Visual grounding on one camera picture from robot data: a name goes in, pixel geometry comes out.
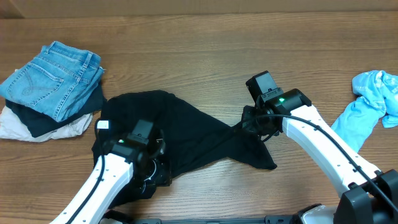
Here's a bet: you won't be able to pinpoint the black t-shirt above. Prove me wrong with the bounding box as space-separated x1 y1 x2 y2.
92 90 277 207

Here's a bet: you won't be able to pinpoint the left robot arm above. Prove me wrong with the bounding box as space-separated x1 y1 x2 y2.
51 134 172 224

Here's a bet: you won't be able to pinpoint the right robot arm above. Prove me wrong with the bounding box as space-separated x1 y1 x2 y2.
242 88 397 224

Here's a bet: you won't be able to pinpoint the folded dark garment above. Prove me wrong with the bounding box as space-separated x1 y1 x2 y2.
5 83 108 138

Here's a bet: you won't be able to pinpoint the light blue garment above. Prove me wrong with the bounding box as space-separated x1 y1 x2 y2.
331 70 397 152

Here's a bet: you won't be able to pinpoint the folded blue jeans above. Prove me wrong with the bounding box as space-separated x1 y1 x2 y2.
1 41 104 122

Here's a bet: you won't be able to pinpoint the folded white garment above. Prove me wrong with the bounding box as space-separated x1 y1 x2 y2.
1 106 93 142

